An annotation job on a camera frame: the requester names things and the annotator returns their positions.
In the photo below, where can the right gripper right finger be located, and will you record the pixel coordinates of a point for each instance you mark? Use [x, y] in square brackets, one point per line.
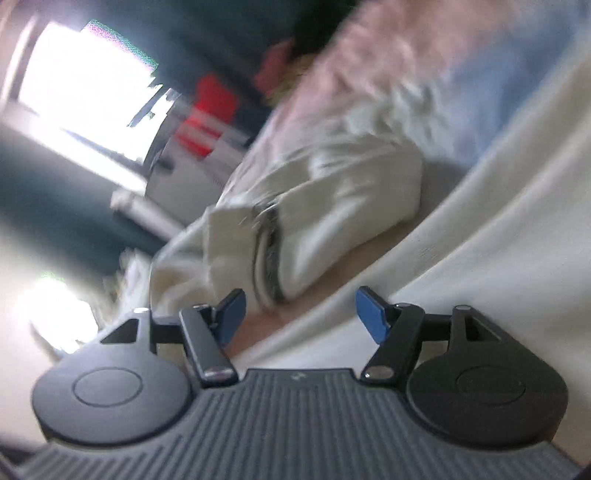
[463, 376]

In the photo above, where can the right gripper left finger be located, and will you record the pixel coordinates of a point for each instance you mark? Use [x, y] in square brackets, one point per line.
[140, 376]

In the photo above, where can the white zip-up jacket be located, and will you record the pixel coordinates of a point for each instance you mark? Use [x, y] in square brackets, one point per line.
[362, 205]

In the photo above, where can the red bag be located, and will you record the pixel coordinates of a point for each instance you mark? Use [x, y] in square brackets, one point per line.
[214, 100]

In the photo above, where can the pink patterned bed sheet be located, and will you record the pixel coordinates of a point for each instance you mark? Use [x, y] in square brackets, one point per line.
[450, 74]

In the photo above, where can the dark teal curtain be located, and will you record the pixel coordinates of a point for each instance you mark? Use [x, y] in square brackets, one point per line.
[187, 39]

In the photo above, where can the pink cloth pile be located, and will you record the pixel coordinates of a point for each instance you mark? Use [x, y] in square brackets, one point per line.
[274, 64]

